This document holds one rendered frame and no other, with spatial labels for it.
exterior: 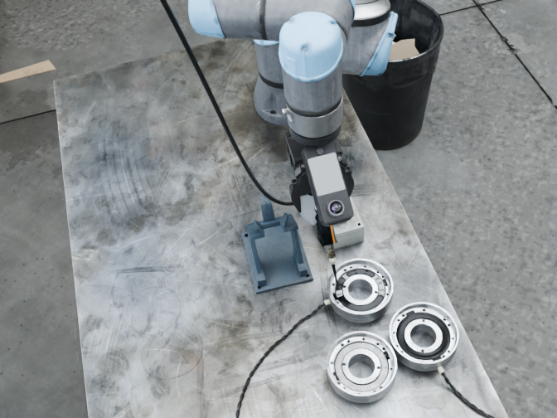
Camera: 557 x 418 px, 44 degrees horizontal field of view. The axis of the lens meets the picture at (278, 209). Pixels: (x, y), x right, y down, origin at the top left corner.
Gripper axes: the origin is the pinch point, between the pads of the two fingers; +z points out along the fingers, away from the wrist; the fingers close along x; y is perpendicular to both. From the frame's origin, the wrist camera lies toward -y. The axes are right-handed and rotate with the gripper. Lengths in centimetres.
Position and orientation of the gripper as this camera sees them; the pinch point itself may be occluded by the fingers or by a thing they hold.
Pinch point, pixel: (323, 220)
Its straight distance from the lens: 108.3
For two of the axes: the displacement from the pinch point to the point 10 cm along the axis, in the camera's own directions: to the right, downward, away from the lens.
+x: -9.7, 2.3, -0.7
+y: -2.2, -7.6, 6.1
